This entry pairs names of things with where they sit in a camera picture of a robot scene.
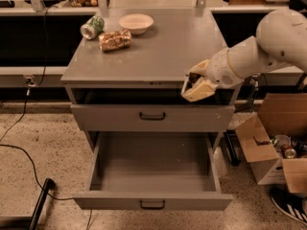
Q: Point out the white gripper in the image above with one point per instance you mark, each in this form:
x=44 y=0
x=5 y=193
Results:
x=220 y=69

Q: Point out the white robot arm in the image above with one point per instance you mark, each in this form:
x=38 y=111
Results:
x=280 y=41

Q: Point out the grey drawer cabinet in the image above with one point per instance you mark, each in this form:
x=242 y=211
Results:
x=151 y=71

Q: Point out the closed grey top drawer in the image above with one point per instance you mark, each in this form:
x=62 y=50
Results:
x=161 y=118

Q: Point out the open grey middle drawer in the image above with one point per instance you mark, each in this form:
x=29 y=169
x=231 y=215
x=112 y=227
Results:
x=153 y=171

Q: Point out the white paper bowl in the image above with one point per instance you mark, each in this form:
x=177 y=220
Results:
x=136 y=23

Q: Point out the brown patterned snack can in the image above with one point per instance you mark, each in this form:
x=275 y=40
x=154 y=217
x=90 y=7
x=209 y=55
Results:
x=115 y=40

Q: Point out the cardboard box with cans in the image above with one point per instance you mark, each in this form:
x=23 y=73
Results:
x=266 y=137

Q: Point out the green soda can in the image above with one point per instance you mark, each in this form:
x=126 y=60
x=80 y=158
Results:
x=93 y=27

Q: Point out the black and white shoe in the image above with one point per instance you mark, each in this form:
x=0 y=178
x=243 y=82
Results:
x=289 y=204

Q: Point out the black metal stand leg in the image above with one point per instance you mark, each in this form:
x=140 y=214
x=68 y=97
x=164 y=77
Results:
x=48 y=185

